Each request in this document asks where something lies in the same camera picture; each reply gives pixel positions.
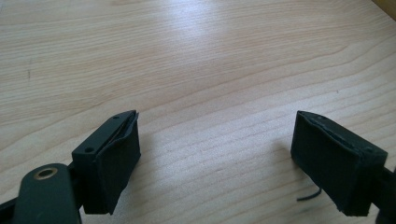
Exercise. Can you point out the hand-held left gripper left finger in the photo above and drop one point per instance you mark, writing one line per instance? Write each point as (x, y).
(107, 168)

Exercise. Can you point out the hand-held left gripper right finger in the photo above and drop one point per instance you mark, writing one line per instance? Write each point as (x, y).
(333, 165)

